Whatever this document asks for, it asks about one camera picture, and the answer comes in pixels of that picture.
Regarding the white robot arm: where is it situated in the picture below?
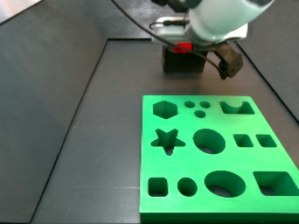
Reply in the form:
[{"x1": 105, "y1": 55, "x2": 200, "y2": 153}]
[{"x1": 152, "y1": 0, "x2": 275, "y2": 46}]

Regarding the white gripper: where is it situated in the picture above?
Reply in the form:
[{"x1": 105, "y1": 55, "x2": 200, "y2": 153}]
[{"x1": 149, "y1": 17, "x2": 248, "y2": 46}]

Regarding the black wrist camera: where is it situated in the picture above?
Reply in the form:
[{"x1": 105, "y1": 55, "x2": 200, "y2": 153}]
[{"x1": 213, "y1": 43, "x2": 243, "y2": 80}]

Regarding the black curved holder stand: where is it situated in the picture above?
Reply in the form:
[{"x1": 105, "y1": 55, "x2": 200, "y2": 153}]
[{"x1": 163, "y1": 46, "x2": 205, "y2": 73}]

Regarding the green shape sorter block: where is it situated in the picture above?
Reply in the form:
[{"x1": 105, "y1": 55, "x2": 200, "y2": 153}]
[{"x1": 139, "y1": 95, "x2": 299, "y2": 224}]

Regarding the red hexagon prism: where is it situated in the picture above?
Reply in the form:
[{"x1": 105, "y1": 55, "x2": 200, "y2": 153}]
[{"x1": 172, "y1": 42, "x2": 192, "y2": 53}]

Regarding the black cable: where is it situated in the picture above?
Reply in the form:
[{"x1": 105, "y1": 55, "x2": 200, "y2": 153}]
[{"x1": 109, "y1": 0, "x2": 229, "y2": 80}]

